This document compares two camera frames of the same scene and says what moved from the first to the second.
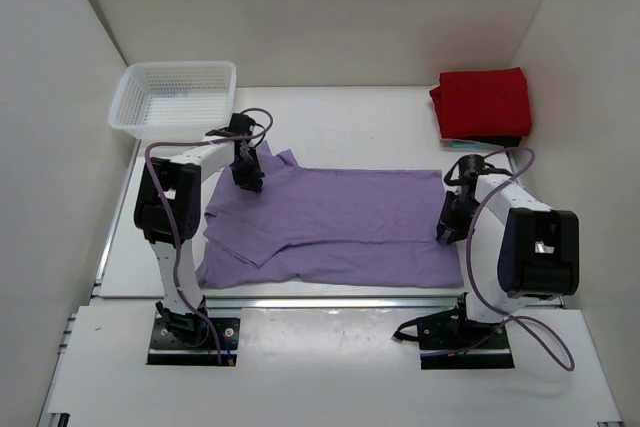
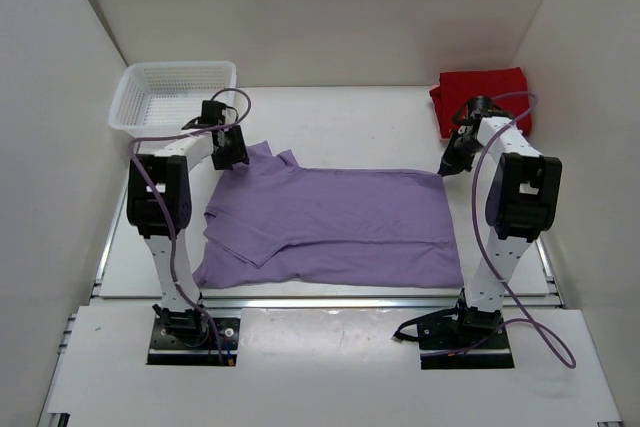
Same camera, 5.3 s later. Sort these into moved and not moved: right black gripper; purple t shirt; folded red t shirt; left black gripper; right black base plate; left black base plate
Moved: right black gripper; left black gripper
Not moved: right black base plate; folded red t shirt; purple t shirt; left black base plate
